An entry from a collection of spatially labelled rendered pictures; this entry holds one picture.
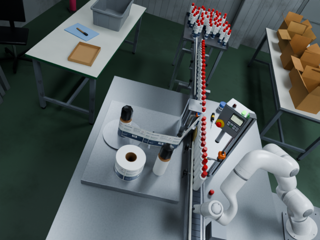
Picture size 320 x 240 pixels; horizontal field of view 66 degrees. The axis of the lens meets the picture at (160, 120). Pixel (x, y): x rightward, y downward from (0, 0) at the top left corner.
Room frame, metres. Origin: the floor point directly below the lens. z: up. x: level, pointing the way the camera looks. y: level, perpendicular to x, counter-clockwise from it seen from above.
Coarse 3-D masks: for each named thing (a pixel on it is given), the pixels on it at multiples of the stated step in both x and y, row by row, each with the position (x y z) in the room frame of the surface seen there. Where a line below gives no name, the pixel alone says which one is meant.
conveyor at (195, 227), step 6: (192, 192) 0.92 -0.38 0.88; (198, 192) 0.94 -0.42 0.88; (192, 198) 0.88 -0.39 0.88; (198, 198) 0.89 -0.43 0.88; (192, 204) 0.83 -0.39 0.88; (192, 210) 0.79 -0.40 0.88; (192, 216) 0.75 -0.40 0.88; (198, 216) 0.77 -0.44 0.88; (192, 222) 0.71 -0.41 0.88; (198, 222) 0.73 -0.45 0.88; (192, 228) 0.68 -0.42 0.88; (198, 228) 0.69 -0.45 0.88; (192, 234) 0.64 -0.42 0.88; (198, 234) 0.65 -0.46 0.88
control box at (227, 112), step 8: (232, 104) 1.24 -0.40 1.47; (240, 104) 1.27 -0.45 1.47; (224, 112) 1.21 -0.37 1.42; (232, 112) 1.19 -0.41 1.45; (240, 112) 1.19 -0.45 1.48; (248, 112) 1.22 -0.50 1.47; (216, 120) 1.22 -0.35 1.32; (224, 120) 1.20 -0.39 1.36; (224, 128) 1.19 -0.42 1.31; (240, 128) 1.15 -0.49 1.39; (232, 136) 1.15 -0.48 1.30
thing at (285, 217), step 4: (284, 212) 1.03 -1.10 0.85; (316, 212) 1.02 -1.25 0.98; (284, 216) 1.00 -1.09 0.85; (312, 216) 1.00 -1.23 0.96; (316, 216) 1.00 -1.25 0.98; (284, 220) 0.96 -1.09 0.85; (316, 220) 0.96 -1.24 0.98; (284, 224) 0.94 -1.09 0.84; (316, 224) 0.94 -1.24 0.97; (284, 228) 0.91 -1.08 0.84; (284, 232) 0.88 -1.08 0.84; (284, 236) 0.85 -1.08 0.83; (288, 236) 0.85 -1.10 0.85; (316, 236) 0.86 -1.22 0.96
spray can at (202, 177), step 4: (204, 172) 0.97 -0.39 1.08; (200, 176) 0.96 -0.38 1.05; (204, 176) 0.95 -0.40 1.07; (196, 180) 0.96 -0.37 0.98; (200, 180) 0.94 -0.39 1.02; (204, 180) 0.95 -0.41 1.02; (196, 184) 0.94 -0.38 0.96; (200, 184) 0.94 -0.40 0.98; (192, 188) 0.95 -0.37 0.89; (196, 188) 0.94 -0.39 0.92
